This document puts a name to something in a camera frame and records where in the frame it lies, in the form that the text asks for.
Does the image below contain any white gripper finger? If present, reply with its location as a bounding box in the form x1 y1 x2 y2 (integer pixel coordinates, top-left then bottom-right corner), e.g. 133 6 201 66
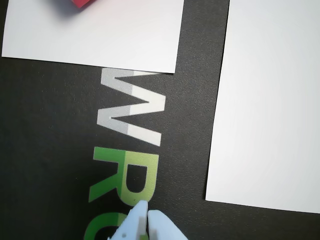
147 209 189 240
107 199 149 240

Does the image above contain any black mat with WRO print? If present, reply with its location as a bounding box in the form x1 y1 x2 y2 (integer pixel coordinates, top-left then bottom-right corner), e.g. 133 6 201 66
0 0 320 240

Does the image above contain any white sheet marked one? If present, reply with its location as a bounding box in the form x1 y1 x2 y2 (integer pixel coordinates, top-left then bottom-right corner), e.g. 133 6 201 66
1 0 185 75

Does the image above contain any red paper box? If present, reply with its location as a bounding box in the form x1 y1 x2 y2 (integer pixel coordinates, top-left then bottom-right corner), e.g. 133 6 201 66
70 0 95 9

